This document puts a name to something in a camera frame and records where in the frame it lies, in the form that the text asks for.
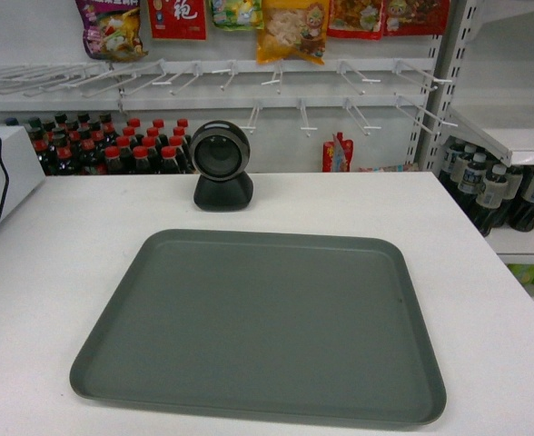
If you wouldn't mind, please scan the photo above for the white cash register box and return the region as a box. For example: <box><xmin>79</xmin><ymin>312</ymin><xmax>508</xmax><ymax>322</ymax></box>
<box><xmin>0</xmin><ymin>126</ymin><xmax>45</xmax><ymax>222</ymax></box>

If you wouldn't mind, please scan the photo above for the red snack pouch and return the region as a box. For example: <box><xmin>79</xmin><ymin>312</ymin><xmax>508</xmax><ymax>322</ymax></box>
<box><xmin>321</xmin><ymin>132</ymin><xmax>354</xmax><ymax>173</ymax></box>

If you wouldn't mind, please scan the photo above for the red snack bag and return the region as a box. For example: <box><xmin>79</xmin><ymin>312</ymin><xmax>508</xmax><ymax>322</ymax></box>
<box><xmin>147</xmin><ymin>0</ymin><xmax>206</xmax><ymax>41</ymax></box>

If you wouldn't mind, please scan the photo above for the grey rectangular tray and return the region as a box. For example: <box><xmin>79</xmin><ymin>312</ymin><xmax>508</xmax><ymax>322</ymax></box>
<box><xmin>69</xmin><ymin>229</ymin><xmax>447</xmax><ymax>427</ymax></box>

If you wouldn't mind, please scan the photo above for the white perforated shelf upright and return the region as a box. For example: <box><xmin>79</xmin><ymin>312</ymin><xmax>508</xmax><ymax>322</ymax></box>
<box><xmin>407</xmin><ymin>1</ymin><xmax>482</xmax><ymax>173</ymax></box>

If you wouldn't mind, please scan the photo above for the yellow snack bag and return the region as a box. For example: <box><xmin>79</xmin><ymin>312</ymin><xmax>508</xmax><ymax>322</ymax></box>
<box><xmin>256</xmin><ymin>0</ymin><xmax>330</xmax><ymax>64</ymax></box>

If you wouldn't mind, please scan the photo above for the black round barcode scanner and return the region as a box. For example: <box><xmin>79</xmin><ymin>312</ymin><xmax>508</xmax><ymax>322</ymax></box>
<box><xmin>190</xmin><ymin>120</ymin><xmax>253</xmax><ymax>212</ymax></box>

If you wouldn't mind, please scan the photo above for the purple snack bag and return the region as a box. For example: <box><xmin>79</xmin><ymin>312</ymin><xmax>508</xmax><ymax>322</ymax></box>
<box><xmin>75</xmin><ymin>0</ymin><xmax>148</xmax><ymax>63</ymax></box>

